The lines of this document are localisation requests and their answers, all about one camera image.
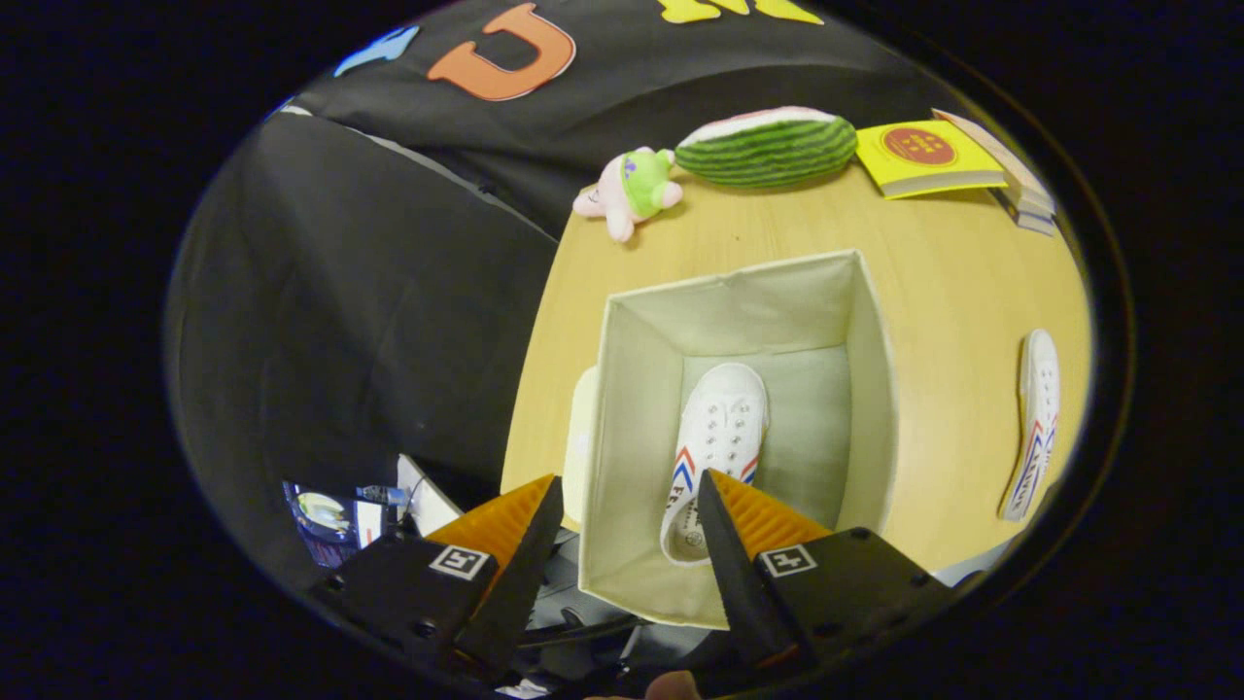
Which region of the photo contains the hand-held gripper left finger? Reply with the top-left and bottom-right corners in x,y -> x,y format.
309,473 -> 566,682

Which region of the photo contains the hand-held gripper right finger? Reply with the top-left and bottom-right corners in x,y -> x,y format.
696,469 -> 958,672

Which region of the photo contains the white canvas shoe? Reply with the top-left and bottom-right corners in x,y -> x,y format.
998,329 -> 1061,523
659,363 -> 770,567

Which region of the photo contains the cream fabric storage box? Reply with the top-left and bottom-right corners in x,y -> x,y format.
564,249 -> 900,630

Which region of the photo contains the blue printed box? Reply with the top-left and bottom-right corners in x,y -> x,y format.
282,481 -> 390,568

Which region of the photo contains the white board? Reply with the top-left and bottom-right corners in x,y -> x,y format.
397,454 -> 464,536

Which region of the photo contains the black backdrop cloth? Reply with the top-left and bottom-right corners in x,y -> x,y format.
165,0 -> 963,594

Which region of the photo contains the pink and green plush toy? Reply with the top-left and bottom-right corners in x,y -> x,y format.
572,146 -> 683,244

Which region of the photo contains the watermelon slice plush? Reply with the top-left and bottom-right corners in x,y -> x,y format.
675,106 -> 859,189

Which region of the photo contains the yellow book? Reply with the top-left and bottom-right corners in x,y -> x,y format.
855,119 -> 1009,200

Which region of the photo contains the grey book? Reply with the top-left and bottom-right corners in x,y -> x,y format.
991,190 -> 1057,236

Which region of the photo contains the beige book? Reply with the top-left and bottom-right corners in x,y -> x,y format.
933,109 -> 1057,215

